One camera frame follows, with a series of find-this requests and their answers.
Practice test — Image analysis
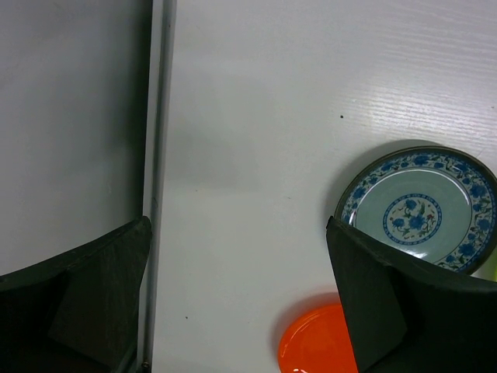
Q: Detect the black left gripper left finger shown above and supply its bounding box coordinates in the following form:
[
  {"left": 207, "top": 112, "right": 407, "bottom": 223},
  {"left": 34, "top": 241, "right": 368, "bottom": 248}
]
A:
[{"left": 1, "top": 216, "right": 152, "bottom": 372}]

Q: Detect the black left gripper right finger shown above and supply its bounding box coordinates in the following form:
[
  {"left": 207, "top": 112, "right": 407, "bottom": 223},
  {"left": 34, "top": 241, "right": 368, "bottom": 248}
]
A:
[{"left": 326, "top": 218, "right": 496, "bottom": 372}]

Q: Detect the orange plate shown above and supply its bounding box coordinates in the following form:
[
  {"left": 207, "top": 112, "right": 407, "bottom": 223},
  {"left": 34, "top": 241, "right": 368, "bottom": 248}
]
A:
[{"left": 277, "top": 303, "right": 358, "bottom": 373}]

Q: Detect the green plate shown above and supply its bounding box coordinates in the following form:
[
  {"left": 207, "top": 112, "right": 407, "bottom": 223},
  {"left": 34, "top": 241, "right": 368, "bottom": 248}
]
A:
[{"left": 479, "top": 250, "right": 497, "bottom": 282}]

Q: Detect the blue floral plate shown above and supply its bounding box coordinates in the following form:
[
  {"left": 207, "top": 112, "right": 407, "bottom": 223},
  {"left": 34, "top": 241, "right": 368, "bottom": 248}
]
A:
[{"left": 334, "top": 146, "right": 496, "bottom": 274}]

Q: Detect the aluminium table frame rail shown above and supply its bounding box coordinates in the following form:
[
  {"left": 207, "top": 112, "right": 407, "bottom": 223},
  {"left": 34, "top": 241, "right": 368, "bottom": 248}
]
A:
[{"left": 117, "top": 1, "right": 177, "bottom": 372}]

